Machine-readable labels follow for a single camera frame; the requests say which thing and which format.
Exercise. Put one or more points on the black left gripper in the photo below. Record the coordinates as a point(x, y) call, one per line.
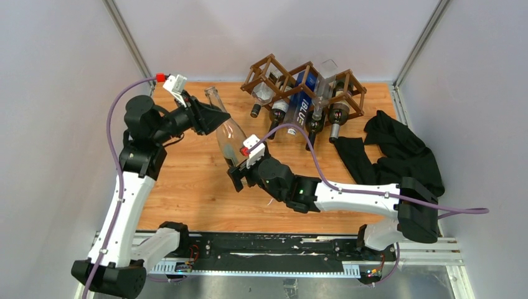
point(203, 118)

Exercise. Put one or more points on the brown wooden wine rack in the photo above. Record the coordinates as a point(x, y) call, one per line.
point(284, 84)

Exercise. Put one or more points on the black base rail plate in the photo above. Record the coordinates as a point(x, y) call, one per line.
point(273, 255)

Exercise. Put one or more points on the tall clear glass bottle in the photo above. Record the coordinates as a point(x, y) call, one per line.
point(327, 74)

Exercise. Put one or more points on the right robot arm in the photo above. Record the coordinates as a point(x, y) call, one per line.
point(406, 207)

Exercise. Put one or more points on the blue square bottle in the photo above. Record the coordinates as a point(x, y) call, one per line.
point(299, 103)

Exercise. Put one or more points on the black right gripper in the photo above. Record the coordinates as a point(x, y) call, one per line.
point(236, 177)

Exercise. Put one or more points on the clear whisky bottle black label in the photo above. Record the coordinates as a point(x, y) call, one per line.
point(262, 93)

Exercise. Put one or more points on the dark wine bottle white label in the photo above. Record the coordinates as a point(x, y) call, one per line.
point(278, 112)

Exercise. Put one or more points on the clear bottle with dark label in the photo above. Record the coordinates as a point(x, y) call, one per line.
point(230, 136)

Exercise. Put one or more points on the black cloth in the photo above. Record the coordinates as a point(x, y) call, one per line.
point(389, 152)

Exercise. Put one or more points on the dark wine bottle middle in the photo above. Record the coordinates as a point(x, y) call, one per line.
point(313, 127)

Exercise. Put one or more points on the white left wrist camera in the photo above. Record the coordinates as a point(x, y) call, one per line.
point(175, 83)

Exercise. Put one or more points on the dark wine bottle silver neck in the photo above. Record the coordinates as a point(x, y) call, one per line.
point(338, 115)

